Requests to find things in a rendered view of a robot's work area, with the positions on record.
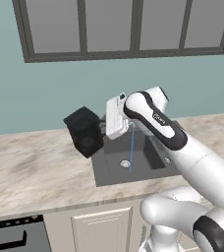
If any dark grey framed window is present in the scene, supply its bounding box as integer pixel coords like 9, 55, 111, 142
11, 0, 224, 64

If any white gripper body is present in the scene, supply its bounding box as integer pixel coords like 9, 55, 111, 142
105, 94, 132, 141

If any grey cupboard handle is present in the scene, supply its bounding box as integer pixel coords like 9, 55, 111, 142
140, 223, 148, 248

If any blue water stream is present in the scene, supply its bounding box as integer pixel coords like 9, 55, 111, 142
129, 126, 136, 173

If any black jug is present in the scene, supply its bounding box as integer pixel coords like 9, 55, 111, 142
63, 105, 105, 159

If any cream cupboard door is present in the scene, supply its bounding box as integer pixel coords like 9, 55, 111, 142
71, 207, 134, 252

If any dark grey sink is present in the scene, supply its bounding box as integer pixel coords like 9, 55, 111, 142
90, 113, 186, 188

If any black dishwasher handle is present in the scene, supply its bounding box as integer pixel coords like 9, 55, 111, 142
0, 229, 28, 252

